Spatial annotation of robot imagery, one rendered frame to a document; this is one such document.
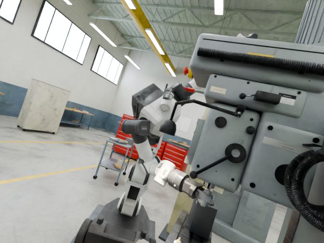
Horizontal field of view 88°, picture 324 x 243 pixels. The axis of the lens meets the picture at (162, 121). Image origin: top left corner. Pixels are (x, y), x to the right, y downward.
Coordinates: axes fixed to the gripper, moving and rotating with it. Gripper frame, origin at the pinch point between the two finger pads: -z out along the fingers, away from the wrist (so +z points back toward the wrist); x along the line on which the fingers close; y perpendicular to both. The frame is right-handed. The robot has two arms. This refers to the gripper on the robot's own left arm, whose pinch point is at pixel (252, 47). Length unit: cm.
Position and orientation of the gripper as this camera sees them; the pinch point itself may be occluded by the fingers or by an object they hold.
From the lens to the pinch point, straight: 90.7
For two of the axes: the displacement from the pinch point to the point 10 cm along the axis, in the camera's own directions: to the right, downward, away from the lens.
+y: 2.2, -8.5, -4.8
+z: 2.5, -4.3, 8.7
